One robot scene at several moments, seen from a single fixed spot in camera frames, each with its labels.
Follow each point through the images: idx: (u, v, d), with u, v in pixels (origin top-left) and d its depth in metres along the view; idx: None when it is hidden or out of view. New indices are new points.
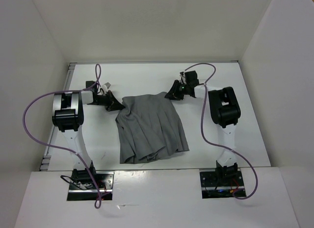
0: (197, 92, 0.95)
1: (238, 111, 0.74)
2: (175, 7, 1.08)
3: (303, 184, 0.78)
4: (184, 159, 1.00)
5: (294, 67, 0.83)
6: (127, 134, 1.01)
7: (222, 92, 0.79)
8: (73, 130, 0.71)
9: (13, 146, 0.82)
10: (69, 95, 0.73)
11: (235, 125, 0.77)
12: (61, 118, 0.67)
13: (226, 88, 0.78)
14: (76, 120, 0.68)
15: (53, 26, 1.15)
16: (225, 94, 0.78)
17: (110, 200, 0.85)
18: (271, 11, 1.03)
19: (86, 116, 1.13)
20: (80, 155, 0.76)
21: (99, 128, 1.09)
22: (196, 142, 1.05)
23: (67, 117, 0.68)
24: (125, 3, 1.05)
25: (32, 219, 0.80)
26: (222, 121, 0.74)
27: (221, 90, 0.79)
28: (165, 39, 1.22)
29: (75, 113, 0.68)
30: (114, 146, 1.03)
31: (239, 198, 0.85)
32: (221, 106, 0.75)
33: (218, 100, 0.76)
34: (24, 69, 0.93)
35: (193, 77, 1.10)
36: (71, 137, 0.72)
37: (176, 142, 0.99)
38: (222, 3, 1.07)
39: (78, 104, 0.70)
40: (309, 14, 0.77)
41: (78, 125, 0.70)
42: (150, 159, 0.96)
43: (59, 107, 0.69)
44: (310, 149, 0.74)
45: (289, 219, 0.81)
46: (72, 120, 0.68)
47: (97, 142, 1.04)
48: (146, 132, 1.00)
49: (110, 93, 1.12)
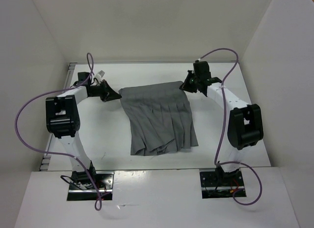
0: (212, 92, 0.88)
1: (260, 132, 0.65)
2: (175, 7, 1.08)
3: (303, 184, 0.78)
4: (191, 155, 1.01)
5: (294, 67, 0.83)
6: (138, 127, 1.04)
7: (245, 109, 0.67)
8: (70, 136, 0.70)
9: (13, 146, 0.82)
10: (62, 99, 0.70)
11: (252, 145, 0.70)
12: (56, 125, 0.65)
13: (250, 105, 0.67)
14: (72, 126, 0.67)
15: (53, 25, 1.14)
16: (248, 111, 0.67)
17: (110, 200, 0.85)
18: (272, 10, 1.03)
19: (93, 112, 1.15)
20: (78, 158, 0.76)
21: (108, 122, 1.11)
22: (203, 134, 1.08)
23: (63, 124, 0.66)
24: (125, 2, 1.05)
25: (31, 219, 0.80)
26: (241, 144, 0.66)
27: (245, 106, 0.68)
28: (165, 39, 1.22)
29: (71, 119, 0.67)
30: (125, 138, 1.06)
31: (243, 204, 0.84)
32: (243, 129, 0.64)
33: (242, 122, 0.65)
34: (24, 69, 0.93)
35: (203, 69, 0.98)
36: (68, 142, 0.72)
37: (184, 138, 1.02)
38: (222, 3, 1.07)
39: (72, 109, 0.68)
40: (309, 14, 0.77)
41: (74, 131, 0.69)
42: (160, 152, 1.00)
43: (53, 114, 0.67)
44: (310, 149, 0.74)
45: (289, 219, 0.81)
46: (68, 127, 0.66)
47: (107, 134, 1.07)
48: (156, 126, 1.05)
49: (105, 83, 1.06)
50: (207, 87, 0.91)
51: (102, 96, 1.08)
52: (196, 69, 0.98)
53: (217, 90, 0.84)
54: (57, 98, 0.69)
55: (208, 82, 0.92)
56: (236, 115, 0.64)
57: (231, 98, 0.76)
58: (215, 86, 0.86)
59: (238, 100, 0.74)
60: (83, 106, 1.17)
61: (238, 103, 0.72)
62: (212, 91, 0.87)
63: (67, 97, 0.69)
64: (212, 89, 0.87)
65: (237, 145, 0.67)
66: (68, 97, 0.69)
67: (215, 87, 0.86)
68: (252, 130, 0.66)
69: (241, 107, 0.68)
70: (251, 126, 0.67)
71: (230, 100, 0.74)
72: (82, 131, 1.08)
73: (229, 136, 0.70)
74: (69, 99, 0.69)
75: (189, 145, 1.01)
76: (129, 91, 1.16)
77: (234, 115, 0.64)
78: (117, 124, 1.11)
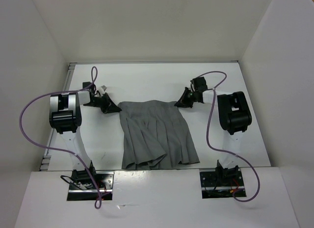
0: (206, 96, 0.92)
1: (249, 117, 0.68)
2: (175, 7, 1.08)
3: (303, 184, 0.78)
4: (191, 169, 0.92)
5: (294, 67, 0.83)
6: (130, 139, 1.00)
7: (232, 97, 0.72)
8: (71, 132, 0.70)
9: (13, 147, 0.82)
10: (65, 96, 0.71)
11: (244, 131, 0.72)
12: (58, 120, 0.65)
13: (236, 93, 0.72)
14: (74, 121, 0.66)
15: (53, 26, 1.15)
16: (235, 99, 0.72)
17: (110, 200, 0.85)
18: (272, 10, 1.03)
19: (92, 120, 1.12)
20: (79, 156, 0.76)
21: (105, 132, 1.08)
22: (199, 147, 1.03)
23: (65, 119, 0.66)
24: (125, 2, 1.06)
25: (31, 219, 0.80)
26: (231, 128, 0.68)
27: (231, 95, 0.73)
28: (164, 40, 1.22)
29: (73, 114, 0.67)
30: (118, 152, 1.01)
31: (240, 200, 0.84)
32: (230, 112, 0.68)
33: (227, 104, 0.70)
34: (24, 69, 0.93)
35: (199, 82, 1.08)
36: (69, 139, 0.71)
37: (179, 152, 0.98)
38: (222, 3, 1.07)
39: (74, 104, 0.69)
40: (308, 14, 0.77)
41: (76, 126, 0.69)
42: (153, 167, 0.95)
43: (56, 108, 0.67)
44: (309, 149, 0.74)
45: (289, 219, 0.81)
46: (70, 122, 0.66)
47: (101, 144, 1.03)
48: (148, 139, 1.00)
49: (107, 95, 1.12)
50: (202, 92, 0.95)
51: (103, 108, 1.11)
52: (196, 81, 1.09)
53: (209, 91, 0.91)
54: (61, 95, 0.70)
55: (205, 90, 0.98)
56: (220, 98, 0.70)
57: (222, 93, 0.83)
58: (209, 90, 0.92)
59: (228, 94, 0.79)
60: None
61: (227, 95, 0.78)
62: (206, 97, 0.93)
63: (71, 94, 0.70)
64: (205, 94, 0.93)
65: (228, 129, 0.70)
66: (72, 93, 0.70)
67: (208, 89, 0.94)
68: (242, 115, 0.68)
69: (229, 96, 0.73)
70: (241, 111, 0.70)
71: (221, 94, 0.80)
72: (82, 128, 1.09)
73: (221, 124, 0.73)
74: (72, 95, 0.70)
75: (185, 161, 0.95)
76: (129, 106, 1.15)
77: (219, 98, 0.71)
78: (113, 137, 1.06)
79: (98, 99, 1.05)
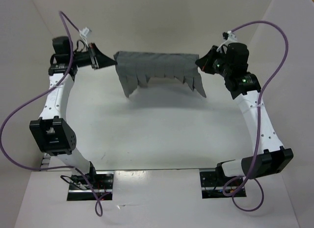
0: (243, 105, 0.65)
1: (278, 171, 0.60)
2: (175, 7, 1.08)
3: (303, 184, 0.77)
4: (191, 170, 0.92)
5: (294, 67, 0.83)
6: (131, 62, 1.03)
7: (275, 152, 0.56)
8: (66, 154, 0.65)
9: (13, 146, 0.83)
10: (49, 119, 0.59)
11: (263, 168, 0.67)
12: (49, 147, 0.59)
13: (283, 150, 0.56)
14: (67, 146, 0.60)
15: (52, 25, 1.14)
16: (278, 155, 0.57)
17: (110, 200, 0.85)
18: (272, 10, 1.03)
19: (92, 120, 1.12)
20: (78, 168, 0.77)
21: (104, 132, 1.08)
22: (199, 146, 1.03)
23: (58, 145, 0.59)
24: (125, 2, 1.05)
25: (31, 219, 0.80)
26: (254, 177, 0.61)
27: (275, 150, 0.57)
28: (164, 40, 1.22)
29: (65, 141, 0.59)
30: (117, 152, 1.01)
31: (248, 211, 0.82)
32: (265, 170, 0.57)
33: (267, 165, 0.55)
34: (24, 68, 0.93)
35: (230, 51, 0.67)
36: (66, 158, 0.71)
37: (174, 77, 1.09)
38: (222, 3, 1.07)
39: (62, 135, 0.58)
40: (308, 14, 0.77)
41: (69, 150, 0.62)
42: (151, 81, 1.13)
43: (42, 139, 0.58)
44: (309, 148, 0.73)
45: (289, 220, 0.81)
46: (62, 146, 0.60)
47: (101, 144, 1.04)
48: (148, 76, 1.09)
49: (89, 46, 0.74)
50: (238, 95, 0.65)
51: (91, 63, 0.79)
52: (232, 51, 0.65)
53: (250, 106, 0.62)
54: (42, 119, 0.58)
55: (244, 85, 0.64)
56: (265, 164, 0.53)
57: (267, 134, 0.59)
58: (250, 100, 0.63)
59: (272, 136, 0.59)
60: (74, 108, 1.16)
61: (270, 143, 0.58)
62: (245, 105, 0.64)
63: (55, 122, 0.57)
64: (239, 96, 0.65)
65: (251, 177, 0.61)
66: (57, 121, 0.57)
67: (249, 95, 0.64)
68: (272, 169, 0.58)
69: (272, 151, 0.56)
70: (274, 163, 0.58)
71: (262, 134, 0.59)
72: (82, 127, 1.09)
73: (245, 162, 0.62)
74: (57, 128, 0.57)
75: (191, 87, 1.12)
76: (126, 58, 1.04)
77: (262, 160, 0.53)
78: (113, 135, 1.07)
79: (65, 52, 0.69)
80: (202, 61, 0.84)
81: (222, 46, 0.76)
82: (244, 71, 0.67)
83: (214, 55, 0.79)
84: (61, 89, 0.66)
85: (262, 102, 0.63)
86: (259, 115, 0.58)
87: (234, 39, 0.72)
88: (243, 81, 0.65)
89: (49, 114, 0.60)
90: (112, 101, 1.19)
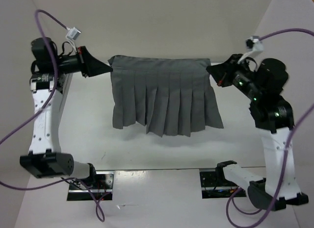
0: (267, 140, 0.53)
1: None
2: (175, 7, 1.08)
3: (304, 183, 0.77)
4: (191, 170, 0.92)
5: (294, 66, 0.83)
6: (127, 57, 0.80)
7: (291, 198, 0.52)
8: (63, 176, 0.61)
9: (13, 146, 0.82)
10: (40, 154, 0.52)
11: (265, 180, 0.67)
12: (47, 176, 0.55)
13: (300, 196, 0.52)
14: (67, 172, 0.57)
15: (52, 25, 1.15)
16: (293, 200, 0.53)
17: (110, 200, 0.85)
18: (272, 10, 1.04)
19: (92, 120, 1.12)
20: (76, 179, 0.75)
21: (104, 132, 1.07)
22: (199, 146, 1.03)
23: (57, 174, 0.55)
24: (125, 2, 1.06)
25: (31, 219, 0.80)
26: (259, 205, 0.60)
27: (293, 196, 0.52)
28: (164, 40, 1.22)
29: (64, 171, 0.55)
30: (117, 152, 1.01)
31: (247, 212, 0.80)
32: None
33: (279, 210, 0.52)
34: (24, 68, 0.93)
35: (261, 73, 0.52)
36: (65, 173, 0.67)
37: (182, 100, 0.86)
38: (222, 3, 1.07)
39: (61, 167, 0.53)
40: (308, 13, 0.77)
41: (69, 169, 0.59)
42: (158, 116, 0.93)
43: (38, 172, 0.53)
44: (310, 147, 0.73)
45: (289, 219, 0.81)
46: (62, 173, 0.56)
47: (101, 145, 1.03)
48: (149, 92, 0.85)
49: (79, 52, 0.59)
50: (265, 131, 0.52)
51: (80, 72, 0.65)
52: (267, 74, 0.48)
53: (276, 148, 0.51)
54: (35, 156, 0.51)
55: (274, 117, 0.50)
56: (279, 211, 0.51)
57: (289, 182, 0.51)
58: (279, 141, 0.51)
59: (292, 181, 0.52)
60: (74, 109, 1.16)
61: (290, 190, 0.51)
62: (270, 143, 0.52)
63: (51, 161, 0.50)
64: (266, 130, 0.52)
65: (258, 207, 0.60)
66: (51, 155, 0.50)
67: (278, 135, 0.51)
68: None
69: (289, 197, 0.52)
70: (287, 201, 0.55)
71: (284, 181, 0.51)
72: (82, 128, 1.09)
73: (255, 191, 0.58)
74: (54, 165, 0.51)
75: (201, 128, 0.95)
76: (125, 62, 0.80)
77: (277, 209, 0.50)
78: (113, 135, 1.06)
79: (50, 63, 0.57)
80: (219, 73, 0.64)
81: (245, 58, 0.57)
82: (276, 99, 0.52)
83: (237, 67, 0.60)
84: (49, 113, 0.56)
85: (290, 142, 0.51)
86: (285, 165, 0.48)
87: (261, 49, 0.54)
88: (275, 113, 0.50)
89: (41, 144, 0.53)
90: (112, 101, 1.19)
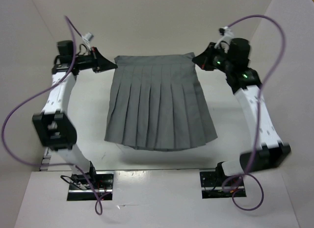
0: (244, 98, 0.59)
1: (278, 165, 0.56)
2: (175, 6, 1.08)
3: (304, 184, 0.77)
4: (191, 169, 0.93)
5: (295, 66, 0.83)
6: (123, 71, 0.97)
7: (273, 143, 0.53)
8: (67, 150, 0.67)
9: (13, 146, 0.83)
10: (49, 114, 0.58)
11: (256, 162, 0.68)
12: (52, 141, 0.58)
13: (283, 145, 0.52)
14: (66, 140, 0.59)
15: (52, 25, 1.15)
16: (275, 150, 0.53)
17: (110, 200, 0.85)
18: (272, 9, 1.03)
19: (93, 119, 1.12)
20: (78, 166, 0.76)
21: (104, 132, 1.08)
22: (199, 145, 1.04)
23: (59, 140, 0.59)
24: (125, 1, 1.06)
25: (30, 219, 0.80)
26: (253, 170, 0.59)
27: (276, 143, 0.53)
28: (164, 39, 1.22)
29: (65, 136, 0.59)
30: (117, 151, 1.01)
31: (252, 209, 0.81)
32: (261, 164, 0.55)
33: (264, 160, 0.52)
34: (23, 67, 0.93)
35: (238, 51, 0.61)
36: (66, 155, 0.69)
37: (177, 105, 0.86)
38: (222, 2, 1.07)
39: (63, 127, 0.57)
40: (308, 12, 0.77)
41: (70, 144, 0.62)
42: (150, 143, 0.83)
43: (44, 134, 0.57)
44: (311, 148, 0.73)
45: (290, 220, 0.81)
46: (63, 142, 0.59)
47: (101, 144, 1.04)
48: (143, 101, 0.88)
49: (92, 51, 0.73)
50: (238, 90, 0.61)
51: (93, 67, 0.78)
52: (235, 47, 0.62)
53: (250, 101, 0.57)
54: (43, 114, 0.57)
55: (246, 80, 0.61)
56: (262, 156, 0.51)
57: (266, 139, 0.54)
58: (249, 97, 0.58)
59: (271, 131, 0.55)
60: (74, 109, 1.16)
61: (270, 138, 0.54)
62: (244, 100, 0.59)
63: (57, 116, 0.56)
64: (239, 92, 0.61)
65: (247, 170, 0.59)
66: (59, 115, 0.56)
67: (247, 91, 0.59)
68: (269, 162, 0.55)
69: (271, 145, 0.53)
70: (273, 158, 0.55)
71: (261, 129, 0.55)
72: (82, 128, 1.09)
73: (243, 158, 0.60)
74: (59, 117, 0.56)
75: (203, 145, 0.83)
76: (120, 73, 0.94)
77: (260, 155, 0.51)
78: None
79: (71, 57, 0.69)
80: (201, 59, 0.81)
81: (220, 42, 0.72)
82: (245, 66, 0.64)
83: (214, 52, 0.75)
84: (64, 86, 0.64)
85: (262, 98, 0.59)
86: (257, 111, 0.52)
87: (231, 34, 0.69)
88: (245, 76, 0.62)
89: (52, 110, 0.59)
90: None
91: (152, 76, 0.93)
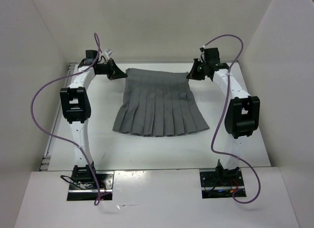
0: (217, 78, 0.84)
1: (255, 122, 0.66)
2: (175, 7, 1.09)
3: (303, 183, 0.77)
4: (191, 169, 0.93)
5: (294, 66, 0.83)
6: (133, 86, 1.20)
7: (244, 100, 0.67)
8: (80, 123, 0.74)
9: (14, 145, 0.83)
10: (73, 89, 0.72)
11: (248, 136, 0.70)
12: (72, 113, 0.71)
13: (250, 97, 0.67)
14: (84, 113, 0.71)
15: (53, 25, 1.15)
16: (248, 103, 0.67)
17: (110, 200, 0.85)
18: (272, 10, 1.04)
19: (92, 118, 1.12)
20: (83, 148, 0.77)
21: (104, 132, 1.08)
22: (198, 144, 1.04)
23: (77, 112, 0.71)
24: (126, 1, 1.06)
25: (30, 219, 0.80)
26: (236, 132, 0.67)
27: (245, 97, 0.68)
28: (164, 39, 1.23)
29: (83, 108, 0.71)
30: (117, 151, 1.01)
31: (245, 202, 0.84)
32: (239, 117, 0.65)
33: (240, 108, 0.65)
34: (24, 67, 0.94)
35: (214, 55, 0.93)
36: (77, 129, 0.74)
37: (179, 111, 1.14)
38: (222, 3, 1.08)
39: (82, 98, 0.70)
40: (307, 13, 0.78)
41: (85, 117, 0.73)
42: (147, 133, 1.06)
43: (67, 103, 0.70)
44: (309, 147, 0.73)
45: (290, 220, 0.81)
46: (81, 113, 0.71)
47: (100, 143, 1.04)
48: (148, 103, 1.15)
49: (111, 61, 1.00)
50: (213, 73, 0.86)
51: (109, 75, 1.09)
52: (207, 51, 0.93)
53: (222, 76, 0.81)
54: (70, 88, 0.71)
55: (216, 67, 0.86)
56: (235, 104, 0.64)
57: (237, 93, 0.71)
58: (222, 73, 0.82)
59: (240, 90, 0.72)
60: None
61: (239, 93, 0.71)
62: (218, 78, 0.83)
63: (79, 90, 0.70)
64: (215, 75, 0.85)
65: (233, 134, 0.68)
66: (80, 89, 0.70)
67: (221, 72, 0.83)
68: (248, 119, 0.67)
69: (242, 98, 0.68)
70: (248, 116, 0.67)
71: (232, 89, 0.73)
72: None
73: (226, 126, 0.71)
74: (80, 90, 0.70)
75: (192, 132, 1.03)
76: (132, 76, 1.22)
77: (233, 104, 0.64)
78: (113, 135, 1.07)
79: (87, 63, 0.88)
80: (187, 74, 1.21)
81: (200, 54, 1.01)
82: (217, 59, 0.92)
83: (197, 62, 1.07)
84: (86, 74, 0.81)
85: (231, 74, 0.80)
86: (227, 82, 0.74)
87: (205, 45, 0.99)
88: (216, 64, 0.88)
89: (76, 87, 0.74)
90: (112, 101, 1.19)
91: (156, 83, 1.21)
